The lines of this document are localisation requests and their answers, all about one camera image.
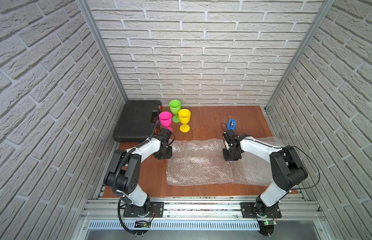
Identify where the blue tape dispenser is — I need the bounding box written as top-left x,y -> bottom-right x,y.
227,119 -> 237,131

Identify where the bubble wrap sheet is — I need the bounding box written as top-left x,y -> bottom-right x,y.
229,152 -> 273,187
166,139 -> 234,187

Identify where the yellow plastic wine glass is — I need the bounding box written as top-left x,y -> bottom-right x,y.
178,109 -> 191,133

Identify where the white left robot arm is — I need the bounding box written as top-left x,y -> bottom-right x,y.
103,133 -> 174,207

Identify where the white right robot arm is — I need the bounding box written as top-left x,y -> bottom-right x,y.
223,130 -> 308,218

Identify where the pink plastic wine glass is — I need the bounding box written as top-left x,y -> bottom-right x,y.
159,112 -> 173,132

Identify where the green plastic wine glass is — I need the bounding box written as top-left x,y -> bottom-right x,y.
169,100 -> 181,123

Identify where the black plastic tool case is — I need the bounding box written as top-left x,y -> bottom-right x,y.
113,100 -> 162,143

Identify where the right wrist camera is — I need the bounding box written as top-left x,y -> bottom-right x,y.
223,129 -> 238,143

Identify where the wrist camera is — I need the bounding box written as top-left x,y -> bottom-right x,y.
223,129 -> 238,143
159,128 -> 172,143

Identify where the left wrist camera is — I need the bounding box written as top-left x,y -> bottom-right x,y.
159,128 -> 172,143

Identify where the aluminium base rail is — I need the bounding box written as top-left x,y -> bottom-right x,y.
72,194 -> 334,240

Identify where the left aluminium corner post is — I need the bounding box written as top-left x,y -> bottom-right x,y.
77,0 -> 129,103

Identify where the aluminium corner post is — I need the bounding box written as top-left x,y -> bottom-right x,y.
264,0 -> 335,112
77,0 -> 129,103

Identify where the right aluminium corner post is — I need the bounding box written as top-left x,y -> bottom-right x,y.
264,0 -> 335,112

